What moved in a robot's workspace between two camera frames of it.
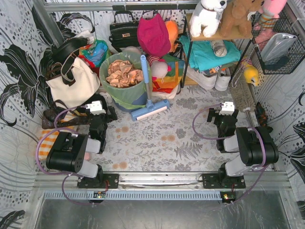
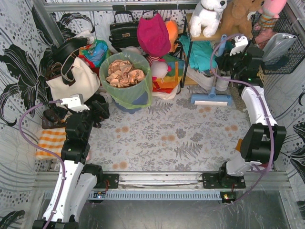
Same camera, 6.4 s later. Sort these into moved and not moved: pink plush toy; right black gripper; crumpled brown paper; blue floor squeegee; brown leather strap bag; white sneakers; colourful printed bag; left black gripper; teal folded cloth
Moved: left black gripper; blue floor squeegee; right black gripper
Not moved: brown leather strap bag; pink plush toy; crumpled brown paper; white sneakers; teal folded cloth; colourful printed bag
